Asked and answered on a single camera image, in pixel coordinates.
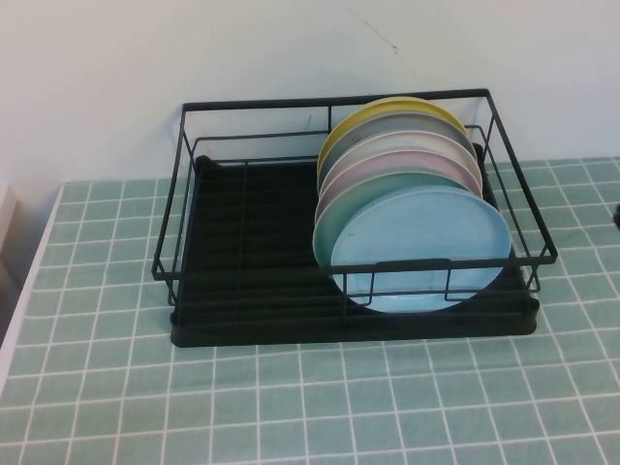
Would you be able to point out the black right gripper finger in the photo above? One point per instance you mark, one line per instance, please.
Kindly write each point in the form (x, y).
(616, 218)

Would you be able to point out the light blue plate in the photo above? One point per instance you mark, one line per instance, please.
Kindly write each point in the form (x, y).
(416, 232)

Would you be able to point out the cream white plate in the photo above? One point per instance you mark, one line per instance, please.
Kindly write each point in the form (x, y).
(412, 141)

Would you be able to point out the pink plate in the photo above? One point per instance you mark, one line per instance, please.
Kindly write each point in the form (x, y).
(387, 163)

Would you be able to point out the grey plate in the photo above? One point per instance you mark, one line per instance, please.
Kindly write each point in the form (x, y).
(387, 124)

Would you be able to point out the mint green plate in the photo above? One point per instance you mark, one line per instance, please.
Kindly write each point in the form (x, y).
(339, 213)

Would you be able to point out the yellow plate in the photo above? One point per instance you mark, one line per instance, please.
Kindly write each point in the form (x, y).
(339, 132)

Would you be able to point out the black plastic drip tray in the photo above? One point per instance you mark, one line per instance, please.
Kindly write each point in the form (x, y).
(290, 335)

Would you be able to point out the green checked tablecloth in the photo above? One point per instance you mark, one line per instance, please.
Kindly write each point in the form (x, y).
(97, 387)

